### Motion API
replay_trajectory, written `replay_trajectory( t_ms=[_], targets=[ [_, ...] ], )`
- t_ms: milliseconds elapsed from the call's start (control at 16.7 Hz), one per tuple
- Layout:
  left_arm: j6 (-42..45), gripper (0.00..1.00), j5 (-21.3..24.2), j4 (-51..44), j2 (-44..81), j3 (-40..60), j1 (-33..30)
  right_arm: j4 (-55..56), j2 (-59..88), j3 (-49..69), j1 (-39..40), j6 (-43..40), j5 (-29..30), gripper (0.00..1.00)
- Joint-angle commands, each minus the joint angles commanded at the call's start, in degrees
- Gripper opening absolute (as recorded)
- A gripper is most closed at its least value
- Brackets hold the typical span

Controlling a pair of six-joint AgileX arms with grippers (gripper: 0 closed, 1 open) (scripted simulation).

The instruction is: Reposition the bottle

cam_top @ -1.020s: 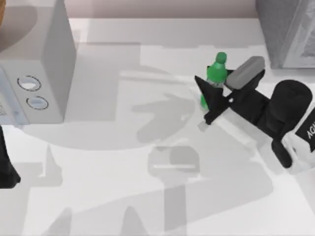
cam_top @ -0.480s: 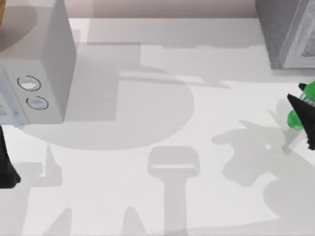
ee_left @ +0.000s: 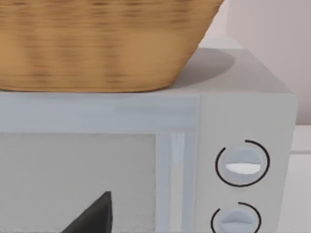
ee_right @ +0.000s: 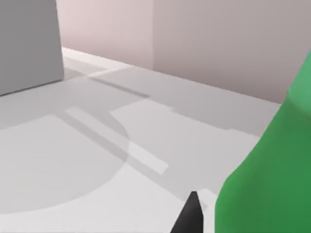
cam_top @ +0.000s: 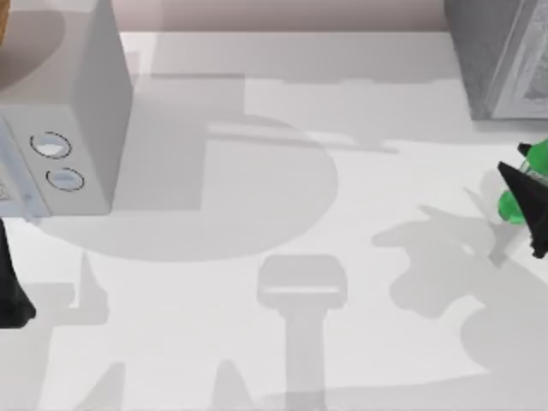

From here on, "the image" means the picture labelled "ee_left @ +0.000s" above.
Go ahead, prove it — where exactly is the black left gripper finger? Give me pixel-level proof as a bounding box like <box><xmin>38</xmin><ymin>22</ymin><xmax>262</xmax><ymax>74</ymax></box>
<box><xmin>61</xmin><ymin>191</ymin><xmax>114</xmax><ymax>233</ymax></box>

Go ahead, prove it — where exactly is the pale microwave door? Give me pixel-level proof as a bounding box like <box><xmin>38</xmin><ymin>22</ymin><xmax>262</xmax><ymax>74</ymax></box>
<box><xmin>0</xmin><ymin>95</ymin><xmax>201</xmax><ymax>233</ymax></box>

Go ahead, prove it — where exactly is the pale microwave knob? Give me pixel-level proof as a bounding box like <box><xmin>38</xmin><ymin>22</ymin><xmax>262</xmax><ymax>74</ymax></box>
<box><xmin>220</xmin><ymin>147</ymin><xmax>266</xmax><ymax>183</ymax></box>
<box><xmin>216</xmin><ymin>209</ymin><xmax>259</xmax><ymax>233</ymax></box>

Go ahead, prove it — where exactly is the woven wicker basket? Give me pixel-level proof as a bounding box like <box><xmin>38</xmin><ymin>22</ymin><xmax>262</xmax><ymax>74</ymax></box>
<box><xmin>0</xmin><ymin>0</ymin><xmax>225</xmax><ymax>94</ymax></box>

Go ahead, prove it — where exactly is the pale microwave oven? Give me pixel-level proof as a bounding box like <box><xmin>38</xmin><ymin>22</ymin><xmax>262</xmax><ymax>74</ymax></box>
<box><xmin>0</xmin><ymin>38</ymin><xmax>298</xmax><ymax>233</ymax></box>

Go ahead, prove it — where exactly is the pale microwave door handle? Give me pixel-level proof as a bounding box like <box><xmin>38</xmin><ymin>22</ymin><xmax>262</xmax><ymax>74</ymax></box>
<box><xmin>169</xmin><ymin>128</ymin><xmax>187</xmax><ymax>233</ymax></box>

